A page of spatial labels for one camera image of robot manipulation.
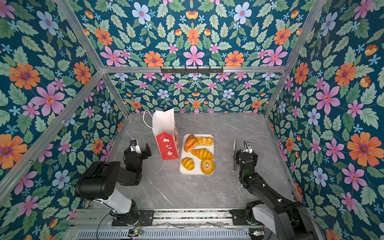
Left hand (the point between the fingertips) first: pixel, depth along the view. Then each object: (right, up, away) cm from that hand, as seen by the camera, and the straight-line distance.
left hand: (139, 141), depth 90 cm
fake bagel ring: (+42, -15, -1) cm, 45 cm away
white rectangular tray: (+36, -17, -1) cm, 40 cm away
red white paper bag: (+13, +7, +11) cm, 19 cm away
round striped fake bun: (+30, -13, -2) cm, 33 cm away
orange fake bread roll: (+39, -8, +3) cm, 40 cm away
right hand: (+65, -5, -3) cm, 65 cm away
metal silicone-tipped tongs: (+59, -15, +1) cm, 61 cm away
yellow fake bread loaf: (+41, -1, +9) cm, 41 cm away
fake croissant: (+31, -2, +7) cm, 32 cm away
